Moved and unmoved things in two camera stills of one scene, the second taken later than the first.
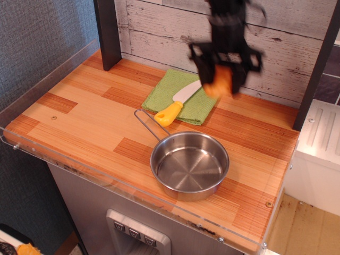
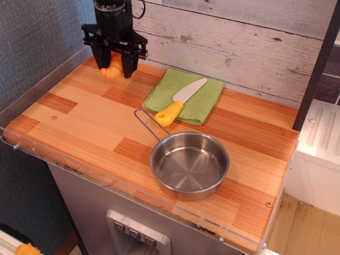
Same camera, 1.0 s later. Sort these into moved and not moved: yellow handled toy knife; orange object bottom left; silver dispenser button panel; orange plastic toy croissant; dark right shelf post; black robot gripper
Moved: orange plastic toy croissant; black robot gripper
Not moved: silver dispenser button panel; yellow handled toy knife; dark right shelf post; orange object bottom left
